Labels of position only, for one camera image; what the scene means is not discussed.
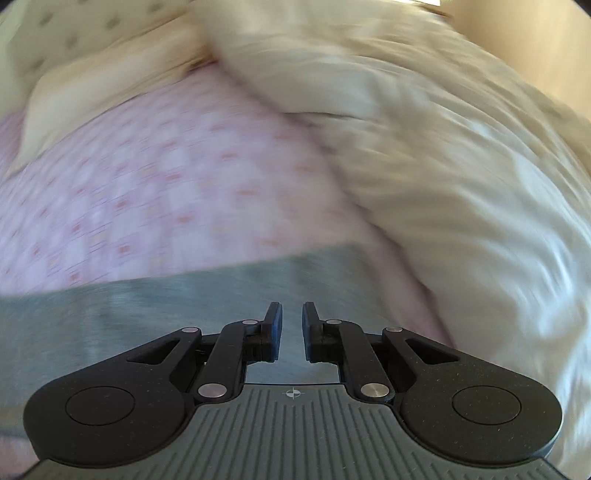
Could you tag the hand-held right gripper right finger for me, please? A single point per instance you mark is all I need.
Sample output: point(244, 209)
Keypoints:
point(310, 332)

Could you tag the cream tufted headboard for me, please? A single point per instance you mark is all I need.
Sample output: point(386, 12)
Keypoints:
point(69, 27)

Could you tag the pink patterned bed sheet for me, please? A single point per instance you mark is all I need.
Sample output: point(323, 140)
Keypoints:
point(161, 184)

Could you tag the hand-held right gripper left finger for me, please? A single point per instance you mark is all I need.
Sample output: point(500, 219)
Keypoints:
point(274, 332)

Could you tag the grey knit pants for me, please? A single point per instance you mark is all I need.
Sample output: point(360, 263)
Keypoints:
point(138, 300)

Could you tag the cream pillow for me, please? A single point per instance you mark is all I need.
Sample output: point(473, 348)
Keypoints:
point(92, 92)

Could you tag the white crumpled duvet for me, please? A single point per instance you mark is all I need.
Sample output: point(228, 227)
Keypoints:
point(461, 207)

